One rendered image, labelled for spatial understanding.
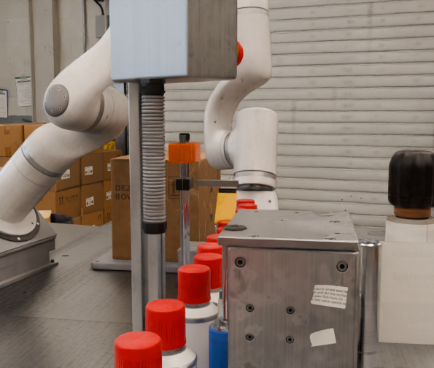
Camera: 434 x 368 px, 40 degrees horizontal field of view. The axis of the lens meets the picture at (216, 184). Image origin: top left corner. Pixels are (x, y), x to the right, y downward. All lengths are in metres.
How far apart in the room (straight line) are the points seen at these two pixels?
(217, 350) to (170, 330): 0.05
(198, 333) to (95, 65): 0.85
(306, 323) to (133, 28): 0.52
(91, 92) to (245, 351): 0.91
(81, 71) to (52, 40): 5.18
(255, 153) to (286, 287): 0.68
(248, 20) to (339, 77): 4.12
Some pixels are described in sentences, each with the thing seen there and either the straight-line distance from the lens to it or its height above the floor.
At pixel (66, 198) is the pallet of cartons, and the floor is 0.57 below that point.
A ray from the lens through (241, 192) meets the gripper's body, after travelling 1.13.
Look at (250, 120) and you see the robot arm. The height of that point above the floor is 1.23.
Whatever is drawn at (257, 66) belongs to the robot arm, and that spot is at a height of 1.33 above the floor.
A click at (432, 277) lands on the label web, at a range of 0.87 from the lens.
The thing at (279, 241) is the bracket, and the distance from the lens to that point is 0.46.
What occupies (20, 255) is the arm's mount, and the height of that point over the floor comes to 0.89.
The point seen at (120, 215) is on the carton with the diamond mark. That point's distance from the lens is 1.58.
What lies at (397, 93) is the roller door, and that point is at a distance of 5.22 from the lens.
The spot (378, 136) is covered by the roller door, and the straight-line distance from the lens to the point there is 5.23.
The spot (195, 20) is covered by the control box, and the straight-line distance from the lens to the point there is 0.78.
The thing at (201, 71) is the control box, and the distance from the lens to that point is 0.78.
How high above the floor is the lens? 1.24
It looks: 7 degrees down
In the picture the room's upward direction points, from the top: straight up
